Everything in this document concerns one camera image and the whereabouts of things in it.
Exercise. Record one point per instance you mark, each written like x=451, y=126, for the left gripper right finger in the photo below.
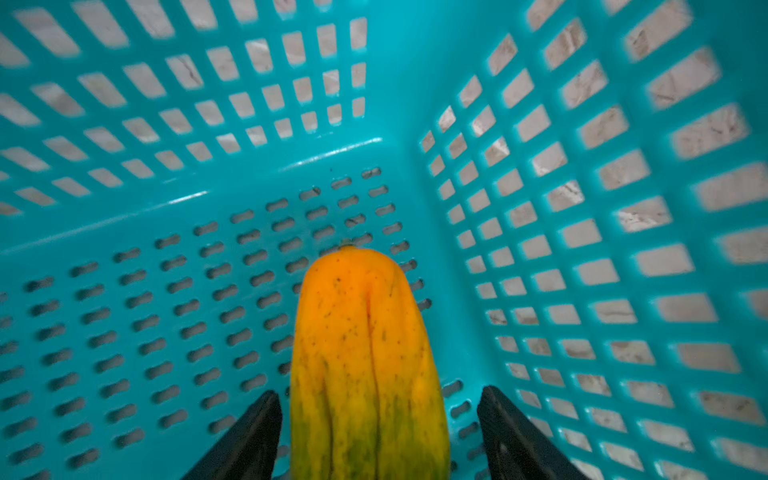
x=515, y=447

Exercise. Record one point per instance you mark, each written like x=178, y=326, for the teal plastic basket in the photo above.
x=575, y=191

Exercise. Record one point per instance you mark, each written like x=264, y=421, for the yellow green toy mango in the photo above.
x=365, y=397

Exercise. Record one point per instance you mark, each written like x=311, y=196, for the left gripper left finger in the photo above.
x=248, y=450

